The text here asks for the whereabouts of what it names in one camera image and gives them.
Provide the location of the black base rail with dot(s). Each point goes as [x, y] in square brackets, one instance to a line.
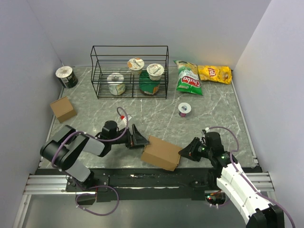
[129, 184]

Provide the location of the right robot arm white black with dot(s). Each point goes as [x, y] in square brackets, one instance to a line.
[257, 210]

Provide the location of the brown cardboard box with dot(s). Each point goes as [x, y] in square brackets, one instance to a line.
[161, 154]

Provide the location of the white lidded cup lower shelf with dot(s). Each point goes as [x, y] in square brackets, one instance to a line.
[116, 84]

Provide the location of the yellow Lays chips bag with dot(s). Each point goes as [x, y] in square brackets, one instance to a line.
[220, 74]

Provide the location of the green Chuba chips bag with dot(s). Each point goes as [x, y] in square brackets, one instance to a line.
[188, 78]

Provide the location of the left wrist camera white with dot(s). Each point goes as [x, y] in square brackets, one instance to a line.
[125, 122]

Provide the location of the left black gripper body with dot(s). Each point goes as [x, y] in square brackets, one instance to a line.
[128, 139]

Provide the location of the black can white lid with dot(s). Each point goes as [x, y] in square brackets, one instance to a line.
[67, 76]

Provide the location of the yogurt cup orange label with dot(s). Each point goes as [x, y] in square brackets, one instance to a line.
[136, 65]

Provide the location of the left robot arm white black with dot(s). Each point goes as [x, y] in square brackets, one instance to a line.
[66, 145]

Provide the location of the black wire rack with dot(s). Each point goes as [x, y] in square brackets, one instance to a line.
[110, 59]

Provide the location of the yogurt cup beige label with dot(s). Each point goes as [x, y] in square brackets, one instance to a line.
[155, 71]

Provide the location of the small purple yogurt cup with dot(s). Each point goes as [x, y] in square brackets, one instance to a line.
[184, 109]

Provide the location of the small folded cardboard box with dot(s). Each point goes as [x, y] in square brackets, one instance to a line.
[63, 109]

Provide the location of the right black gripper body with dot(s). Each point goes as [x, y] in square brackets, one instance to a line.
[204, 151]

